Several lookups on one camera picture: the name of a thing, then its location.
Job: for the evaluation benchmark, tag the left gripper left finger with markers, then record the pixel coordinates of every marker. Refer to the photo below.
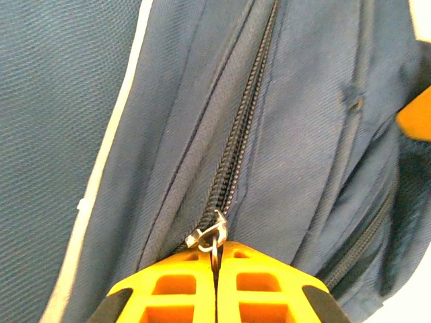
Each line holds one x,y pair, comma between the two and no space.
202,289

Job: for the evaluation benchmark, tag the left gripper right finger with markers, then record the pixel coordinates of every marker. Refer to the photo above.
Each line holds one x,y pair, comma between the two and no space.
229,289

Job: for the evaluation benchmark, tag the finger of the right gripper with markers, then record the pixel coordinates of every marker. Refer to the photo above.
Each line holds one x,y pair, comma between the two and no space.
417,117

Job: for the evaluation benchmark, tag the navy blue backpack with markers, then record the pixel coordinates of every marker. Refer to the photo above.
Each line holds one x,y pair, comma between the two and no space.
286,134

